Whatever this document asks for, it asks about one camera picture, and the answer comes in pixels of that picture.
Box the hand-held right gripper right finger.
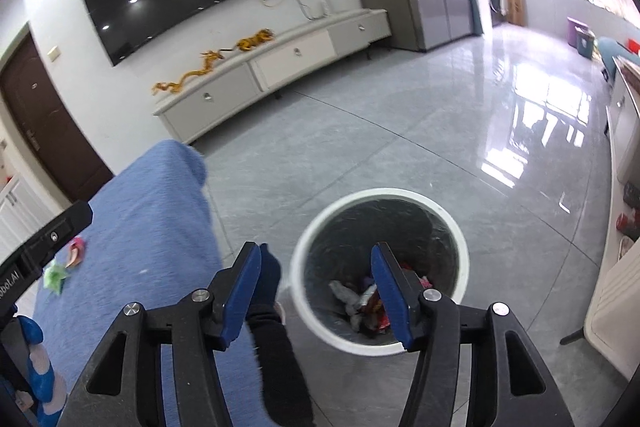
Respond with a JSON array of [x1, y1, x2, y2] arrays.
[[370, 242, 576, 427]]

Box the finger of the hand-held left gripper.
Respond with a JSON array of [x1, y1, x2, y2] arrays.
[[21, 201, 95, 274]]

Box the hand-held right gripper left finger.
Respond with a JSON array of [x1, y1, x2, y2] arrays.
[[57, 241, 263, 427]]

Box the pile of wrappers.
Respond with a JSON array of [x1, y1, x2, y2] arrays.
[[327, 262, 434, 339]]

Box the white round waste bin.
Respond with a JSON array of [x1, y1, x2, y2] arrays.
[[290, 188, 471, 356]]

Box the pink wrapper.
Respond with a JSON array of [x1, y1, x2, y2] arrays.
[[67, 237, 87, 268]]

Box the person's foot in navy sock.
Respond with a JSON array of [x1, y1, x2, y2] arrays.
[[250, 243, 285, 309]]

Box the white side cabinet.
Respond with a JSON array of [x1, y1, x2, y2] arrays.
[[0, 172, 59, 254]]

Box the green wrapper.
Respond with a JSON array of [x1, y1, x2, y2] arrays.
[[42, 264, 69, 296]]

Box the black and blue sock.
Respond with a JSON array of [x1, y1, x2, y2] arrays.
[[247, 304, 315, 427]]

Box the blue fabric sofa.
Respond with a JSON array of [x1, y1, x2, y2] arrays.
[[0, 139, 262, 427]]

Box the blue white rounded object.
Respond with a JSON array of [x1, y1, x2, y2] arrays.
[[15, 314, 69, 427]]

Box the dark brown door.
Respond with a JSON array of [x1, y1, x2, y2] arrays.
[[0, 32, 115, 204]]

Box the yellow dragon toy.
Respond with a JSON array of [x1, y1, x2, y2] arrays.
[[151, 49, 226, 97]]

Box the white low table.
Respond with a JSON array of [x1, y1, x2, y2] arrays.
[[559, 57, 640, 384]]

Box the white tv cabinet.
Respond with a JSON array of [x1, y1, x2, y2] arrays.
[[152, 8, 392, 146]]

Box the red packets on shelf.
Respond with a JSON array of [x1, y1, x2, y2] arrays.
[[615, 179, 640, 244]]

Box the yellow tiger toy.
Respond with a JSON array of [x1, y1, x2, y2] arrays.
[[236, 29, 277, 53]]

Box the cardboard box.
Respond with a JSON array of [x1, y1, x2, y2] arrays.
[[505, 0, 529, 28]]

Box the grey storage bin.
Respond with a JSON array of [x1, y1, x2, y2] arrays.
[[575, 30, 597, 58]]

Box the purple storage bin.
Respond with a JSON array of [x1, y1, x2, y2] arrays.
[[566, 17, 591, 48]]

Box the teal sofa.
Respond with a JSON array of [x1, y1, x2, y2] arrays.
[[597, 37, 634, 83]]

